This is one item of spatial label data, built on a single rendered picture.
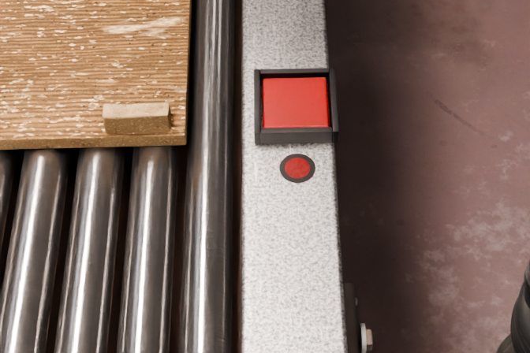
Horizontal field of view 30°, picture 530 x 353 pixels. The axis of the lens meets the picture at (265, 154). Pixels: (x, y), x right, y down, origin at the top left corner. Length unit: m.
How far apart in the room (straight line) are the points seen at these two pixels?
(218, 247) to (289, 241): 0.06
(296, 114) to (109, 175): 0.18
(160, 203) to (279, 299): 0.14
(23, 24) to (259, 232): 0.32
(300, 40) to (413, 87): 1.19
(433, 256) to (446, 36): 0.57
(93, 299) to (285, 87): 0.26
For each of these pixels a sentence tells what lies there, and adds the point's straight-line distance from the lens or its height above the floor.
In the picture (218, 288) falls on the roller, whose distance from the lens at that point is 0.81.
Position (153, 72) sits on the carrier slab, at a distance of 0.93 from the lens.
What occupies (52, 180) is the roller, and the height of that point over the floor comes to 0.92.
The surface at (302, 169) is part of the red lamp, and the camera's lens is 0.88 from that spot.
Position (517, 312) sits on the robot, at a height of 0.23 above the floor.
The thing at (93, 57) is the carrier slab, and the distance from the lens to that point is 0.95.
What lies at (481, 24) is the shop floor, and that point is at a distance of 2.30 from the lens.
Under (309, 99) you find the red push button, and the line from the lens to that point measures 0.91.
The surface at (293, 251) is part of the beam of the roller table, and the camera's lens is 0.83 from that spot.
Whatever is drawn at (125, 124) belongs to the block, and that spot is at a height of 0.95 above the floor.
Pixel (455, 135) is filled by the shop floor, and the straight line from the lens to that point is 2.08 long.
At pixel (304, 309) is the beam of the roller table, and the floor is 0.92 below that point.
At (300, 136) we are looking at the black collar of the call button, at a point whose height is 0.93.
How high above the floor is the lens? 1.63
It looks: 54 degrees down
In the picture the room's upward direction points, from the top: 2 degrees counter-clockwise
